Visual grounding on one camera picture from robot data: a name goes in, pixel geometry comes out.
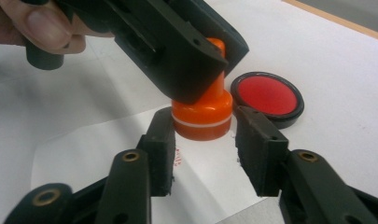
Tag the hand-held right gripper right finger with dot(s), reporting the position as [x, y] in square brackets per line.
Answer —
[264, 155]

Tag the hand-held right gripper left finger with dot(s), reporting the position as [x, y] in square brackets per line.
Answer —
[158, 155]

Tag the white paper sheet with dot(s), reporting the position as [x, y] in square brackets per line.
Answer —
[208, 174]

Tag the orange stamp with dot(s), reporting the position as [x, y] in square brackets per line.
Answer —
[205, 112]

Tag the round red ink pad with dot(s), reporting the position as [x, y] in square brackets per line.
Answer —
[267, 95]

